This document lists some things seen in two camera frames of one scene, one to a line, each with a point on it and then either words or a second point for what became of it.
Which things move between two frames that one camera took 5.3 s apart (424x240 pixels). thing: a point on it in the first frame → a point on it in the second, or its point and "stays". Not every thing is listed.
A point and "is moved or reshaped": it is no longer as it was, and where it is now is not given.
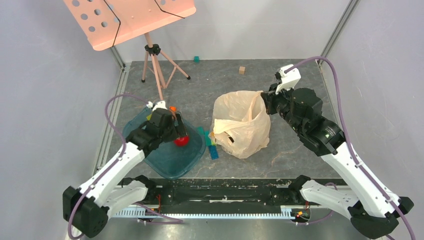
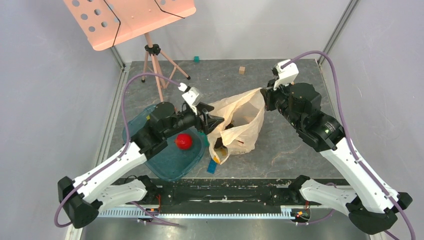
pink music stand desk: x=105 y=23 stays
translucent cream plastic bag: x=241 y=125 is moved or reshaped
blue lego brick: x=213 y=152 → x=212 y=166
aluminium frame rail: x=287 y=212 stays
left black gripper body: x=173 y=132 → x=188 y=119
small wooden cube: x=241 y=70 stays
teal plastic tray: x=171 y=160 stays
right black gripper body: x=269 y=102 stays
